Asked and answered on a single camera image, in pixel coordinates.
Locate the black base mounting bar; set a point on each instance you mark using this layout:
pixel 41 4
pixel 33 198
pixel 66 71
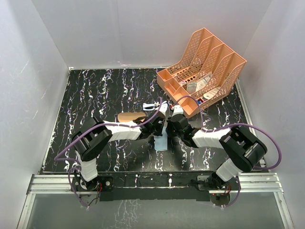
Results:
pixel 106 191

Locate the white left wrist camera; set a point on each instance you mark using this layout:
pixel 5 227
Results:
pixel 163 107

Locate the brown glasses case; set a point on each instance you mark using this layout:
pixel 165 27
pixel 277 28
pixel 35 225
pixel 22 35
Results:
pixel 131 116

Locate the white sunglasses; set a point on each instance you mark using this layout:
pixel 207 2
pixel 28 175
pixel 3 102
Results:
pixel 151 107

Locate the grey folded pouch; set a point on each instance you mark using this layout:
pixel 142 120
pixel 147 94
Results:
pixel 191 87

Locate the aluminium frame rail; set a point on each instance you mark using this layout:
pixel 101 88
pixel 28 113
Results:
pixel 250 182

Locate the white round disc item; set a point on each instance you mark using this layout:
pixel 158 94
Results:
pixel 210 94

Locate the peach plastic desk organizer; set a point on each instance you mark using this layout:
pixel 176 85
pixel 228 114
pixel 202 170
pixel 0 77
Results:
pixel 208 61

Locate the light blue cleaning cloth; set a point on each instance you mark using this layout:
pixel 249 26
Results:
pixel 160 142

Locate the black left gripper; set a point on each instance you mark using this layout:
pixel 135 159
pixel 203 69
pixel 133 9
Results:
pixel 159 132

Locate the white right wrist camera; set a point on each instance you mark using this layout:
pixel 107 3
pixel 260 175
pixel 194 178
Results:
pixel 176 110

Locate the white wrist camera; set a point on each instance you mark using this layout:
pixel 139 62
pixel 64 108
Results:
pixel 176 110
pixel 163 107

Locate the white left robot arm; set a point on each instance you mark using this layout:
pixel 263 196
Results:
pixel 95 134

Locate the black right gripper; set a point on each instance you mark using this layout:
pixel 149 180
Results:
pixel 169 132

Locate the red and blue small items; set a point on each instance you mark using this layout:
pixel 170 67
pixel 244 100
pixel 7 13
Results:
pixel 200 101

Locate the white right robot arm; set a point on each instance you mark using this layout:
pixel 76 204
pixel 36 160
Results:
pixel 244 149

